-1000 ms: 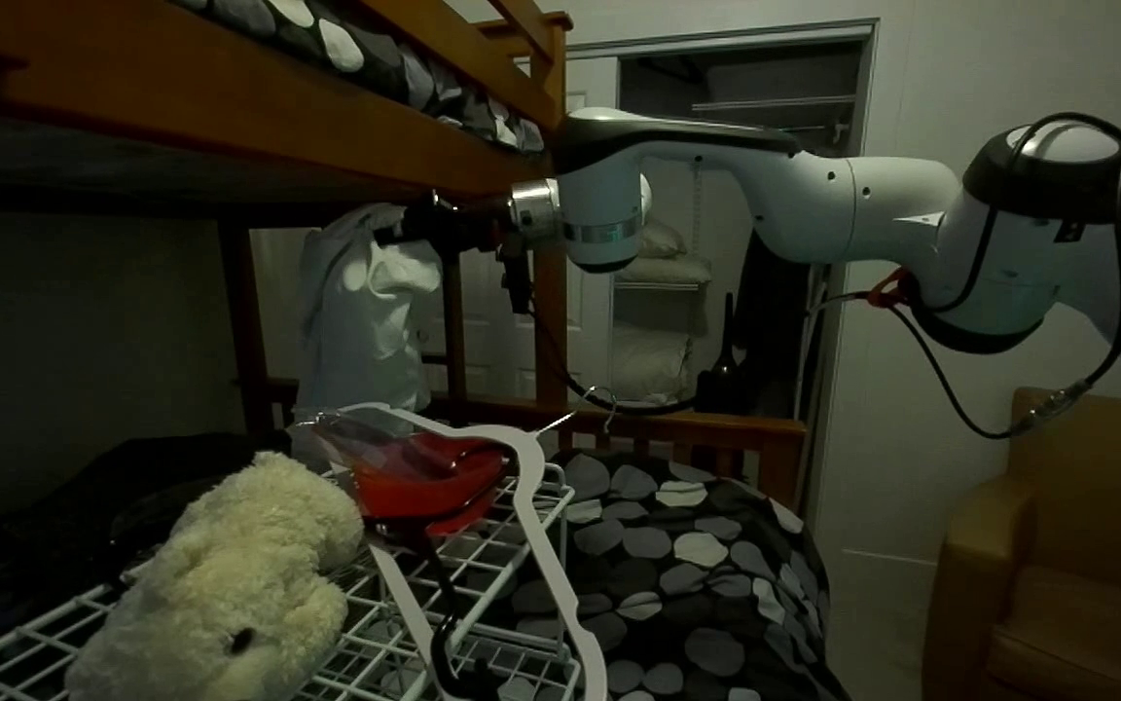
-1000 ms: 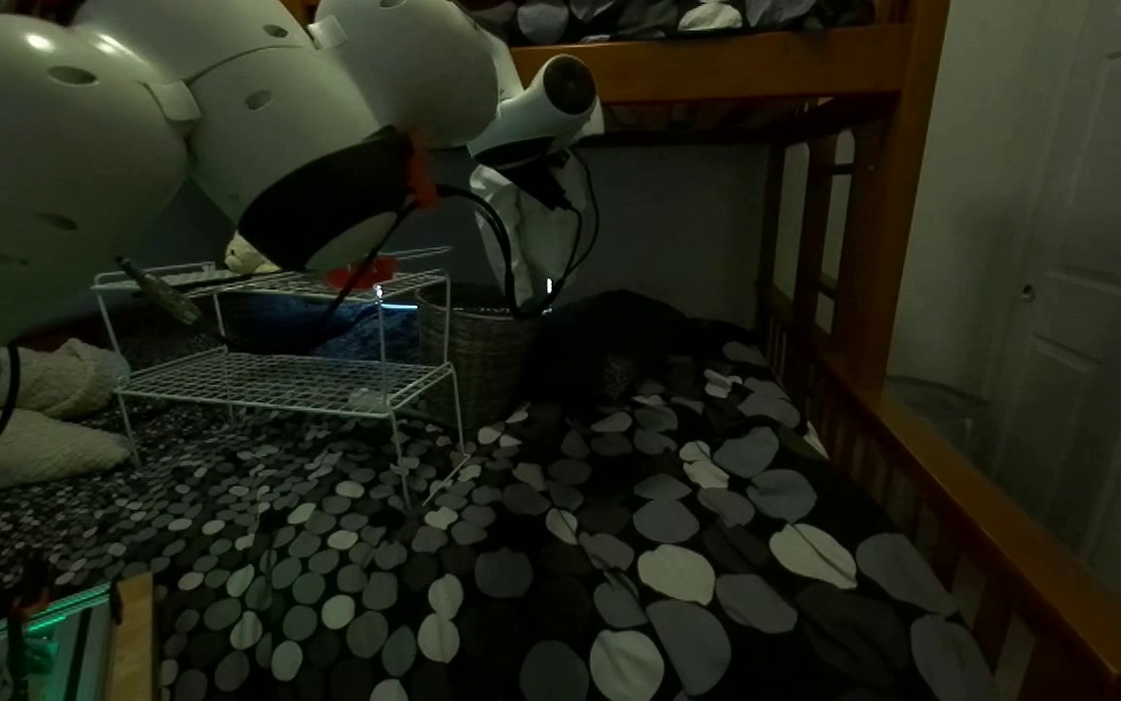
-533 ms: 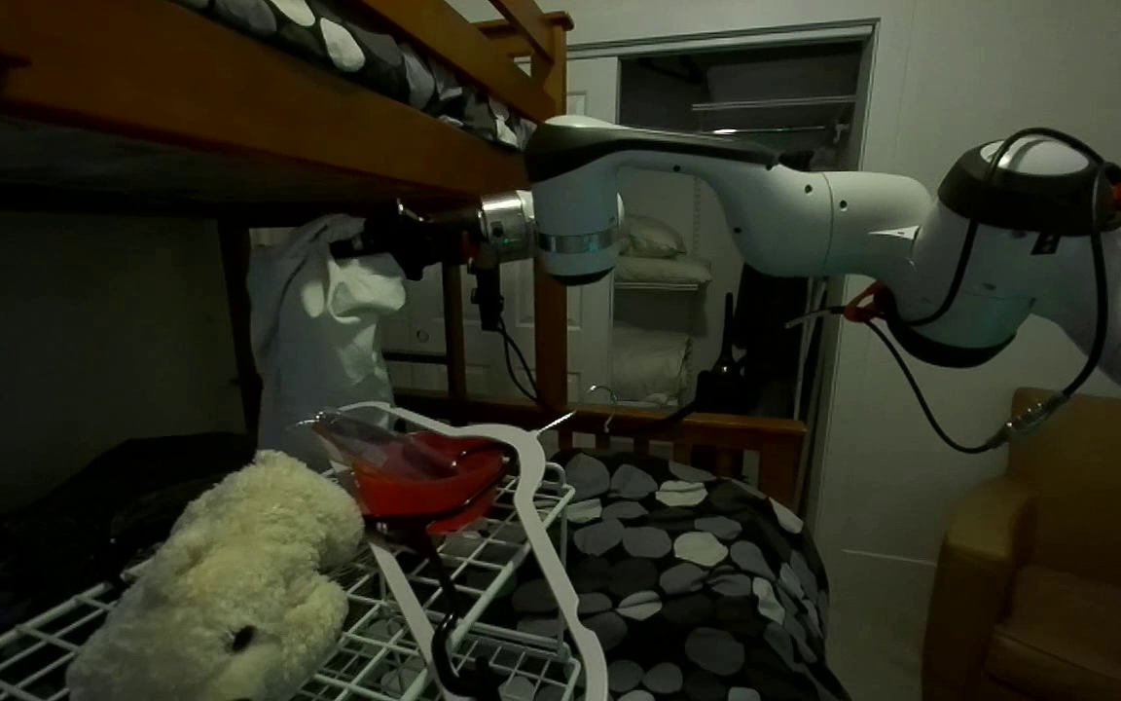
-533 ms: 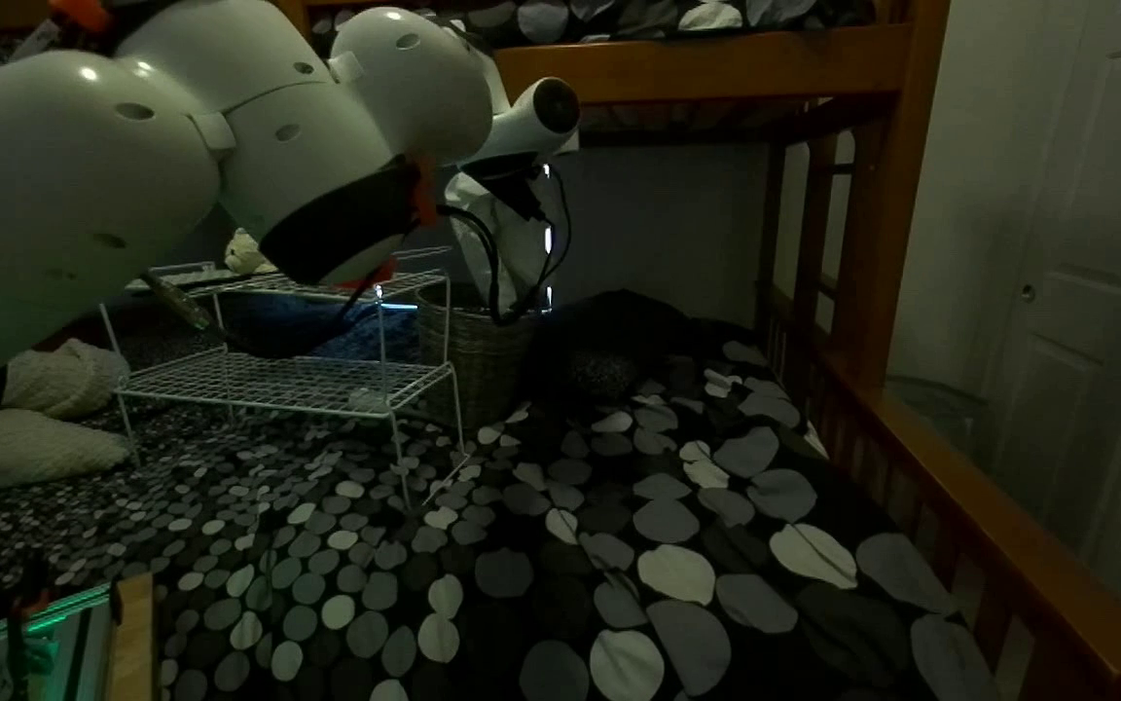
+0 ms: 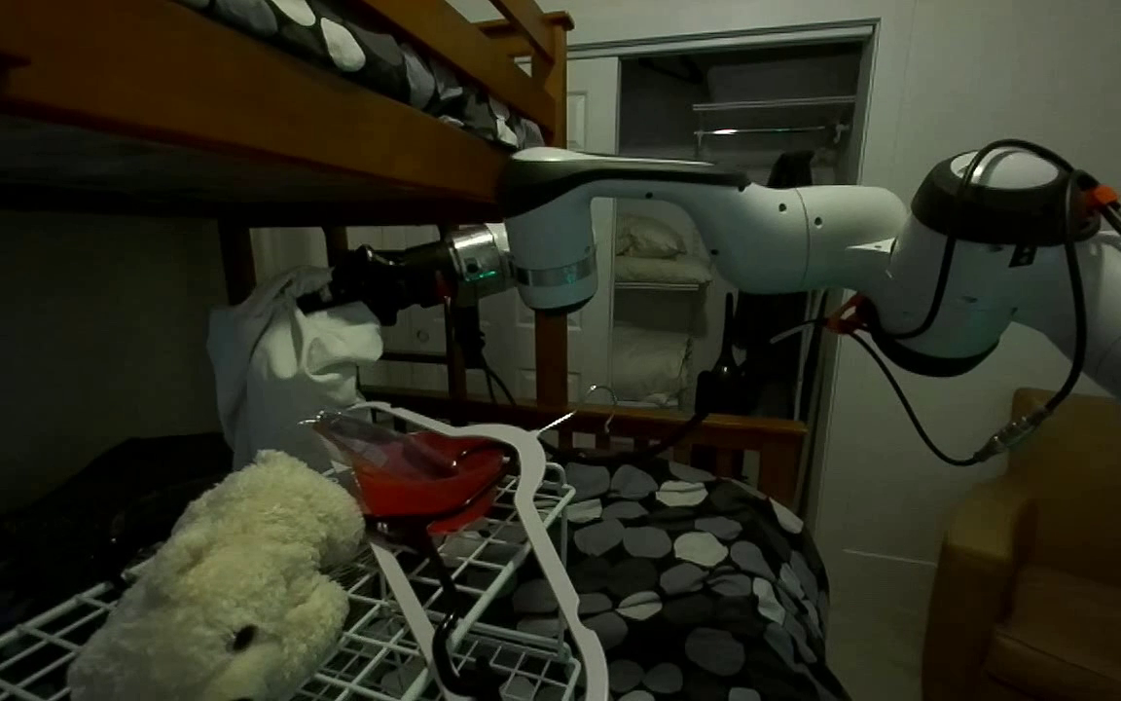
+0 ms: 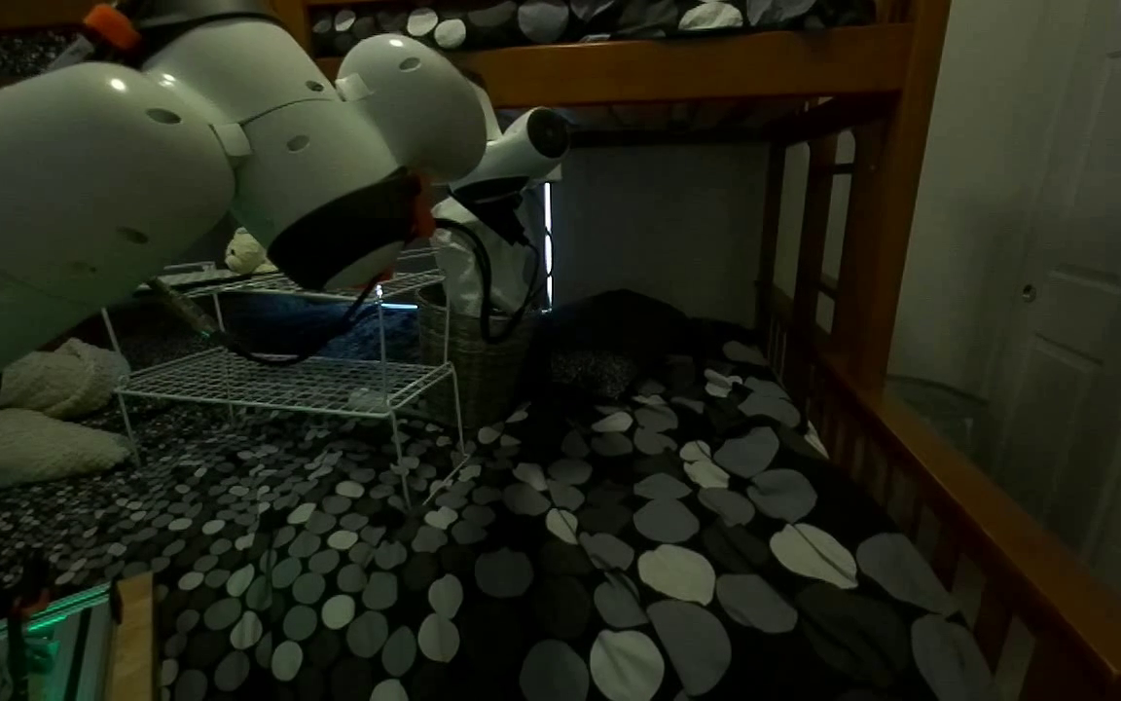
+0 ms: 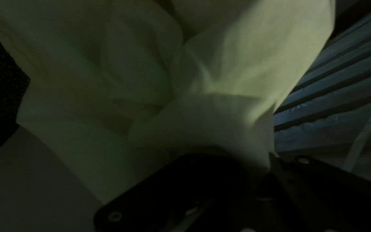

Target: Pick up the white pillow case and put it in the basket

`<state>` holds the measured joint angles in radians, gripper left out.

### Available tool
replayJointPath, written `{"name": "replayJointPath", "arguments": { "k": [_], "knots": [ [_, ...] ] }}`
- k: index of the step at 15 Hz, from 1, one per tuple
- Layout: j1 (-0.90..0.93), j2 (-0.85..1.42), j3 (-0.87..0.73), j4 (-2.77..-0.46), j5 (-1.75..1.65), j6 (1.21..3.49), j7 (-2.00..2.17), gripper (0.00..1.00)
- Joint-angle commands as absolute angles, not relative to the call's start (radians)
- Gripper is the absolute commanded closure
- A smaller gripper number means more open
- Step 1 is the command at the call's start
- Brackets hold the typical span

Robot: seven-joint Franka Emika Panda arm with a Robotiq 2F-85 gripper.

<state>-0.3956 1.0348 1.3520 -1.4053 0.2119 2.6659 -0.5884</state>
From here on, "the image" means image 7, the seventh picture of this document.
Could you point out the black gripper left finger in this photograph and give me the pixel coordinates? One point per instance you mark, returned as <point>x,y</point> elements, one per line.
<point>173,193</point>

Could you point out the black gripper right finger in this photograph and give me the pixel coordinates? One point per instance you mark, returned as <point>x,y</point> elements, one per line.
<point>335,197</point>

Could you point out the white pillow case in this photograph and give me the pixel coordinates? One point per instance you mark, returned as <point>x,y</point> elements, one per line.
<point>151,77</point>

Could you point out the striped grey surface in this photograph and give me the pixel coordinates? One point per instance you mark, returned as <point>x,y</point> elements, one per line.
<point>335,90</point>

